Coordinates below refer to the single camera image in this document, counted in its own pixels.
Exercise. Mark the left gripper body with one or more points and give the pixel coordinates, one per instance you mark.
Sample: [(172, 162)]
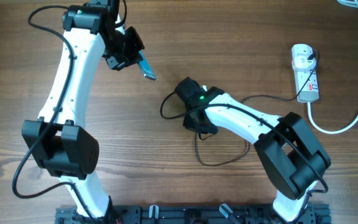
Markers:
[(125, 50)]

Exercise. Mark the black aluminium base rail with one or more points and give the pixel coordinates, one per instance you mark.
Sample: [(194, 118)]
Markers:
[(254, 213)]

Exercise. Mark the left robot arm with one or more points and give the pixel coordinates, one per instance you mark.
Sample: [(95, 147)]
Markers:
[(57, 139)]

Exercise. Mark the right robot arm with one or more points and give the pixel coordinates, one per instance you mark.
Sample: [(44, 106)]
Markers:
[(293, 158)]

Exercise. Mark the white power strip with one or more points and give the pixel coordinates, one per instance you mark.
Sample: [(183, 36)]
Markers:
[(306, 84)]

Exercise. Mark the blue screen Galaxy smartphone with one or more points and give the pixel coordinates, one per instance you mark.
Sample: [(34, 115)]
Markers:
[(146, 68)]

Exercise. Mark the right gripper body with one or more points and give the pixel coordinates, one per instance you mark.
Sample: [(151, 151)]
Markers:
[(189, 122)]

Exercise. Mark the white charger plug adapter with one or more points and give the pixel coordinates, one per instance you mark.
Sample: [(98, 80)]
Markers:
[(302, 63)]

